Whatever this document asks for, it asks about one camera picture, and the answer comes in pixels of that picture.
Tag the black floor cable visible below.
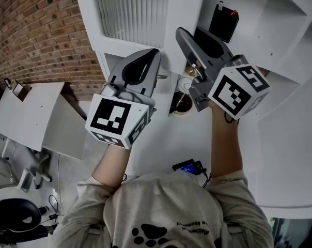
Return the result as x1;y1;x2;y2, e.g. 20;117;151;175
41;194;64;225

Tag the plain white side desk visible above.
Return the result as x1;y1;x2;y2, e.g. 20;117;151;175
0;81;87;160

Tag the person's right hand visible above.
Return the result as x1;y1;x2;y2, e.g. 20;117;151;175
195;59;208;82

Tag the ribbed glass cabinet door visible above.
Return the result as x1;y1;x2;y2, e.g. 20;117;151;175
73;0;207;75

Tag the white office chair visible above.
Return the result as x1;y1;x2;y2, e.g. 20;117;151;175
0;143;54;194

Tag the black wrist band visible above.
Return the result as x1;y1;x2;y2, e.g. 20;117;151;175
224;111;240;125

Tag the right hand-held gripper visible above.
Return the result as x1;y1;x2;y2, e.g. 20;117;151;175
175;26;272;121

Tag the brown box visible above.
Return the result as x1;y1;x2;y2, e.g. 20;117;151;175
12;79;33;102

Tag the white shelving unit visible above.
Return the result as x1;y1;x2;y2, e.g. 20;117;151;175
99;0;312;121

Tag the person's right forearm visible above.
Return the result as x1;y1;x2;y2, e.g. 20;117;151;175
209;101;244;180

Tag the white globe lamp brass base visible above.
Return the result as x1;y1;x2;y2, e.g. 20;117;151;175
168;63;198;116

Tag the light grey paw-print sweatshirt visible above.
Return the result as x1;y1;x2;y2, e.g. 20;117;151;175
51;170;275;248

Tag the black pen holder box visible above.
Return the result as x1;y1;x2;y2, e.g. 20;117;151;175
208;1;240;43

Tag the black electronic box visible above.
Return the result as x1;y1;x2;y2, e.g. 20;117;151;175
171;159;208;176

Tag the white floor cable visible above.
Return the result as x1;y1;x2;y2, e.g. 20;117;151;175
56;152;64;212

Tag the black framed window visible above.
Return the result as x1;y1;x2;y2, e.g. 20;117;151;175
271;217;312;248

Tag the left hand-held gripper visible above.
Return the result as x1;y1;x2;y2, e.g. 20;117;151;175
85;48;162;150

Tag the person's left forearm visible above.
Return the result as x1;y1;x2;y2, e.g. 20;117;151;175
91;143;132;190

